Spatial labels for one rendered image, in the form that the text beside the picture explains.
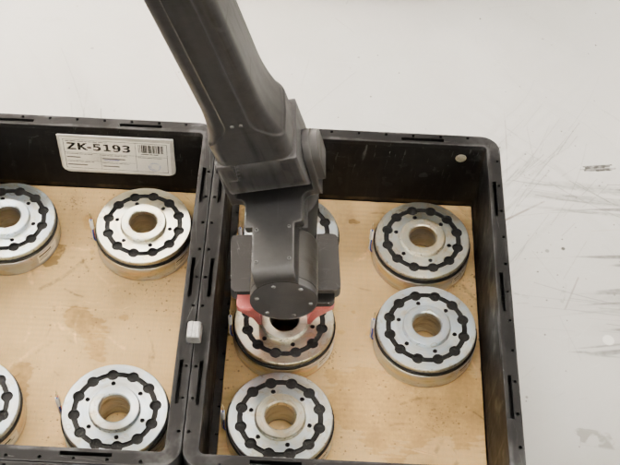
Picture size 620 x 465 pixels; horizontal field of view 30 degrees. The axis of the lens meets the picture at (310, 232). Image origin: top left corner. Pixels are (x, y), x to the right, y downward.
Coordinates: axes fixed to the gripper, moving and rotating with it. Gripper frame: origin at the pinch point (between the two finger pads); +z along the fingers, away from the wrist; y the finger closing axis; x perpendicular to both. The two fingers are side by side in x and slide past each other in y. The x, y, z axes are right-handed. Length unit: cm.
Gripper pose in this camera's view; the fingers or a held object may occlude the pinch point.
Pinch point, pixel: (284, 315)
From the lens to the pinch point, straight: 116.2
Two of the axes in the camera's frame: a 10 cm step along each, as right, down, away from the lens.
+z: -0.2, 6.0, 8.0
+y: 10.0, -0.1, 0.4
